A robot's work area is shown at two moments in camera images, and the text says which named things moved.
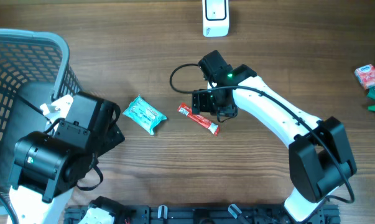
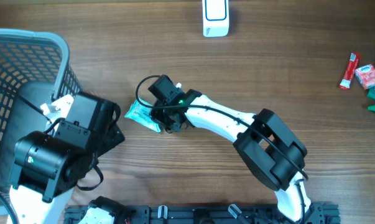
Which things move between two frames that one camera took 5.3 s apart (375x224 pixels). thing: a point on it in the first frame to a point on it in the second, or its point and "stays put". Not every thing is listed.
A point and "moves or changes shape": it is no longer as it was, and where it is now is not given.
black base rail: (214, 214) stays put
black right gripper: (200, 104) to (156, 112)
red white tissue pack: (368, 76) stays put
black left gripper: (114, 137) stays put
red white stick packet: (186, 109) moves or changes shape
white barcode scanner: (216, 18) stays put
